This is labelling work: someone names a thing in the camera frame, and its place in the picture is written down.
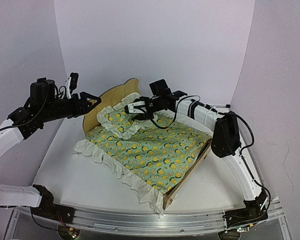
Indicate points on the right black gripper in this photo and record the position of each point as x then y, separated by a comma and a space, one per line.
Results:
147, 110

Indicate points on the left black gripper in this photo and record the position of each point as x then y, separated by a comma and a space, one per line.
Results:
80, 103

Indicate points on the wooden pet bed frame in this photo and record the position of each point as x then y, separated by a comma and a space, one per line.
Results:
185, 182

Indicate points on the small lemon print pillow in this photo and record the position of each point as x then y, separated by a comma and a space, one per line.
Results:
118, 122

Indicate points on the lemon print ruffled mattress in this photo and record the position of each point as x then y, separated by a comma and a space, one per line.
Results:
150, 150

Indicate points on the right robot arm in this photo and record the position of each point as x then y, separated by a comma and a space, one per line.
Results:
226, 141

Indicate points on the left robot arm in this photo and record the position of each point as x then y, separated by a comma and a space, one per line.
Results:
45, 104

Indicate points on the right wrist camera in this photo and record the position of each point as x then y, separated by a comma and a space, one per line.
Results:
137, 107

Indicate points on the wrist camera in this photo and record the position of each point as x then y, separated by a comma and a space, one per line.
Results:
71, 84
137, 107

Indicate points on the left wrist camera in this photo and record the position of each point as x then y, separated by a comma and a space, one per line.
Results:
71, 84

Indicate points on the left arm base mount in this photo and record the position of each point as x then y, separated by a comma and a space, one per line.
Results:
49, 210

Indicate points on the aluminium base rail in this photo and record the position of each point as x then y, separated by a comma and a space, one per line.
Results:
114, 209

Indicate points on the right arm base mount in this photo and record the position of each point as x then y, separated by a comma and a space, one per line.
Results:
252, 213

